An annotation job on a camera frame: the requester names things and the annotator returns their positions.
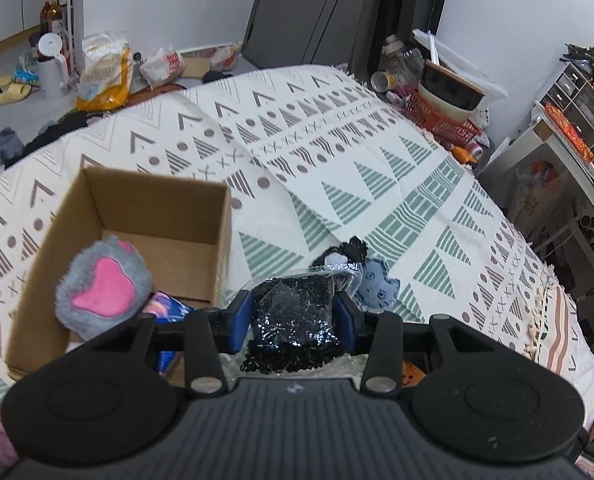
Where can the black sequin pouch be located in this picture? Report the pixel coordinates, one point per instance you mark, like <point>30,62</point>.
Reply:
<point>292,322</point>

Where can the red plastic basket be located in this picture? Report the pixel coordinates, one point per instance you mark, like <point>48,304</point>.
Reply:
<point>419,112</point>

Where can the white desk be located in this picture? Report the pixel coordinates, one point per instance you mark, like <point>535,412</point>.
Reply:
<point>542,135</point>

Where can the white electric kettle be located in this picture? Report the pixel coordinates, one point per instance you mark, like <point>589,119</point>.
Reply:
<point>52,67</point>

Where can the small drawer organizer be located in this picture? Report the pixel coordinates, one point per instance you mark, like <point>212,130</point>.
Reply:
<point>570,91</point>

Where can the patterned white green blanket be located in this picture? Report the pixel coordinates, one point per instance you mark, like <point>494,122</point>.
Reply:
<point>257,175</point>

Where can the tape roll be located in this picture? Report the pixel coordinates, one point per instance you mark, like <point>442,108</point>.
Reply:
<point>383,81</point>

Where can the black felt cat patch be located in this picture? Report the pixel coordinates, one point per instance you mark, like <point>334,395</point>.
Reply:
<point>346,260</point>

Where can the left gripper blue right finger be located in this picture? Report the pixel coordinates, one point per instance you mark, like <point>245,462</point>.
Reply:
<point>350,328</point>

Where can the grey pink plush paw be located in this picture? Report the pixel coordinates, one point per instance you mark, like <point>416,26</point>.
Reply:
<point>105,285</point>

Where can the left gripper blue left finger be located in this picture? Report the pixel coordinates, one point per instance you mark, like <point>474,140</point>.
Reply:
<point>237,321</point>

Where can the blue grey felt cat patch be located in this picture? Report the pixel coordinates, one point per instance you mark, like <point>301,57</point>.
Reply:
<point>378,290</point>

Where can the orange snack packet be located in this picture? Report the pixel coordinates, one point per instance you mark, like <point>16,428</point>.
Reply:
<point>570,132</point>

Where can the yellow white food bag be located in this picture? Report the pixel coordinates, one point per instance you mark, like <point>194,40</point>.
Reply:
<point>106,75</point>

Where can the white red plastic bag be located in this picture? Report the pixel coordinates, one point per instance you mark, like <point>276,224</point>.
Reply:
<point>162,67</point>

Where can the brown cardboard box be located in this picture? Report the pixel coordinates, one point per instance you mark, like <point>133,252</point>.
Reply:
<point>181,227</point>

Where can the yellow slippers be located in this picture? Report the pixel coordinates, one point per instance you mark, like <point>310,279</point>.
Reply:
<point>12,92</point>

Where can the blue tissue pack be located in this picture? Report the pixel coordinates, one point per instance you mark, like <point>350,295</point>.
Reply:
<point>166,309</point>

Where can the plush hamburger toy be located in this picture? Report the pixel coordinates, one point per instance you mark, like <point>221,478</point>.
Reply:
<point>411,374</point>

